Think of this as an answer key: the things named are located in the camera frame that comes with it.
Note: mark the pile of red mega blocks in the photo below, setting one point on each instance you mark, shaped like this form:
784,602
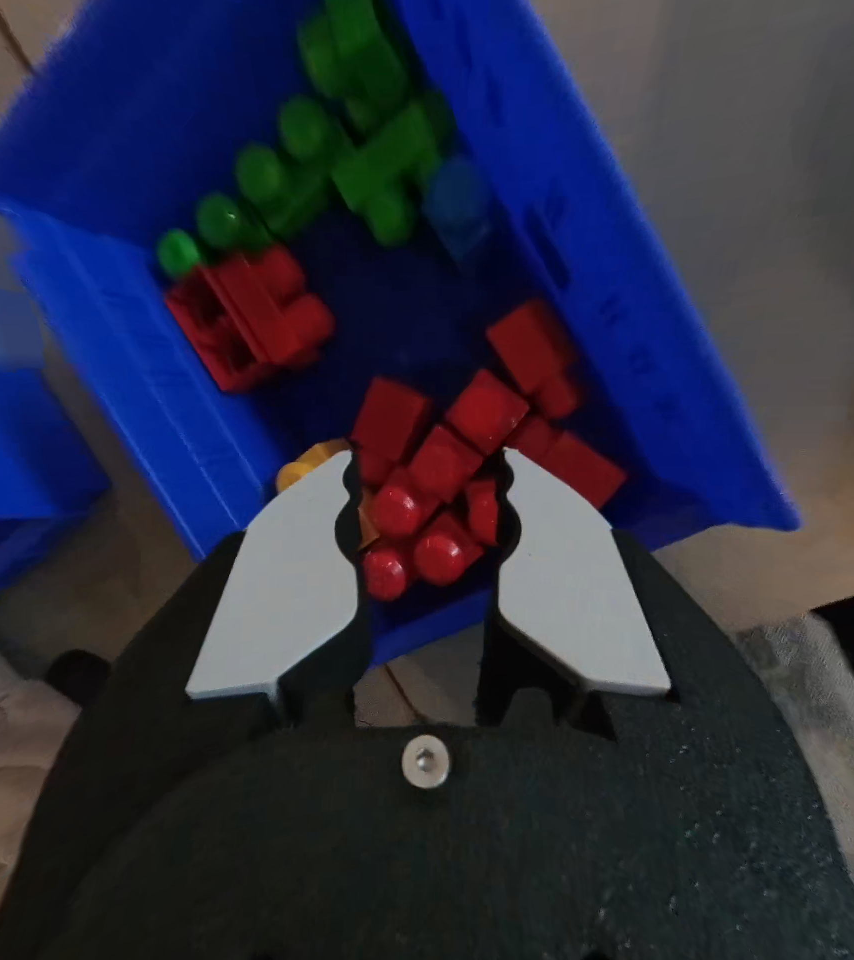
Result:
479,408

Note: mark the blue mega block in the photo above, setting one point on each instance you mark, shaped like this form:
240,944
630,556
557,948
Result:
457,203

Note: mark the blue plastic storage bin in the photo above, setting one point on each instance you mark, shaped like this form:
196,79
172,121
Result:
97,165

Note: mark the blue bin with white label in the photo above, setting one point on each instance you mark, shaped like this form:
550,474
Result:
7,450

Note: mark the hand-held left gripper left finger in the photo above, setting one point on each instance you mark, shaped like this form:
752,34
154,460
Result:
285,600

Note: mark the yellow mega block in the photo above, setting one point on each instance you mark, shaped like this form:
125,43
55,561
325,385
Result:
307,465

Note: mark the green mega block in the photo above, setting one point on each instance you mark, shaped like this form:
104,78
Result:
270,180
360,60
390,165

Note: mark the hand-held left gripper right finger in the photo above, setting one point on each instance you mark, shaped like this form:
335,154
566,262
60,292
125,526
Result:
577,600

